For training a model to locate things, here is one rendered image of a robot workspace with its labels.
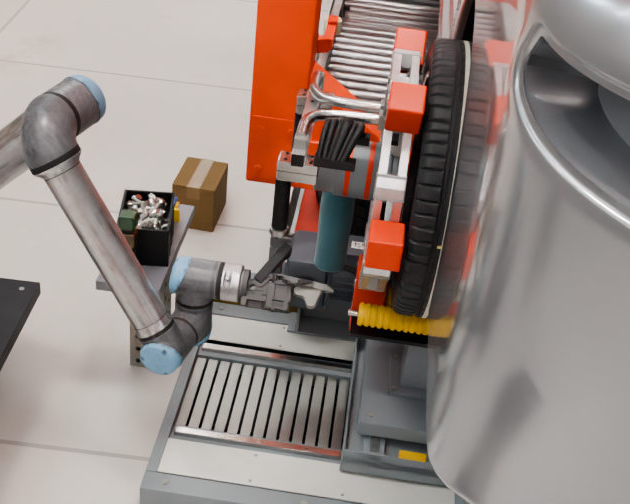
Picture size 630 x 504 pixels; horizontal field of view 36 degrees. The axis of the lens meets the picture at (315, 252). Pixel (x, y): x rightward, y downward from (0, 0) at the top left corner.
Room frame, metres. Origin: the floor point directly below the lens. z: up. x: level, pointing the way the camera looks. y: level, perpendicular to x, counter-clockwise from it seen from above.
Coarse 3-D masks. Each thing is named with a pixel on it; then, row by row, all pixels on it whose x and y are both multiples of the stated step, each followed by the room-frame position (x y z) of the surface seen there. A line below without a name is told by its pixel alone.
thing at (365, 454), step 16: (352, 368) 2.10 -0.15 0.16; (352, 384) 2.03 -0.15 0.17; (352, 400) 1.99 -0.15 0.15; (352, 416) 1.93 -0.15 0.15; (352, 432) 1.86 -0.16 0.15; (352, 448) 1.81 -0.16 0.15; (368, 448) 1.79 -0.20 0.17; (384, 448) 1.80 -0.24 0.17; (400, 448) 1.83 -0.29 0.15; (416, 448) 1.83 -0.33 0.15; (352, 464) 1.77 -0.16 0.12; (368, 464) 1.77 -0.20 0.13; (384, 464) 1.77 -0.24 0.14; (400, 464) 1.77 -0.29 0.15; (416, 464) 1.77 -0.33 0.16; (416, 480) 1.77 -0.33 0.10; (432, 480) 1.77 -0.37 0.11
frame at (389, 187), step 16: (400, 64) 2.05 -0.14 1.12; (416, 64) 2.06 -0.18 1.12; (416, 80) 1.97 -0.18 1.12; (384, 128) 1.85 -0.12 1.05; (384, 144) 1.82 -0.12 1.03; (384, 160) 1.80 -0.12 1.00; (400, 160) 1.80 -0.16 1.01; (384, 176) 1.77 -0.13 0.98; (400, 176) 1.78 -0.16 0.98; (384, 192) 1.76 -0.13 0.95; (400, 192) 1.76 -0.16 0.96; (400, 208) 1.75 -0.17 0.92; (368, 224) 2.13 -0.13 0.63; (368, 272) 1.76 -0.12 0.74; (384, 272) 1.76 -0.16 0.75; (368, 288) 1.89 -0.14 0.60; (384, 288) 1.87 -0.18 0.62
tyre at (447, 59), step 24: (432, 48) 2.07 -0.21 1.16; (456, 48) 2.05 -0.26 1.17; (432, 72) 1.94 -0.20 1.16; (456, 72) 1.94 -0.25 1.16; (432, 96) 1.87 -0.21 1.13; (456, 96) 1.87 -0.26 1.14; (432, 120) 1.82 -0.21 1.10; (456, 120) 1.82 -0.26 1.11; (432, 144) 1.78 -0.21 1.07; (456, 144) 1.78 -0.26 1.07; (432, 168) 1.75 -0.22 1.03; (432, 192) 1.72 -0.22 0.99; (432, 216) 1.71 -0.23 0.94; (408, 240) 1.71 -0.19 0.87; (432, 240) 1.70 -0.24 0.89; (408, 264) 1.70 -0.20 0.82; (432, 264) 1.70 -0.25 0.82; (408, 288) 1.71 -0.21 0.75; (408, 312) 1.77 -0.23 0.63
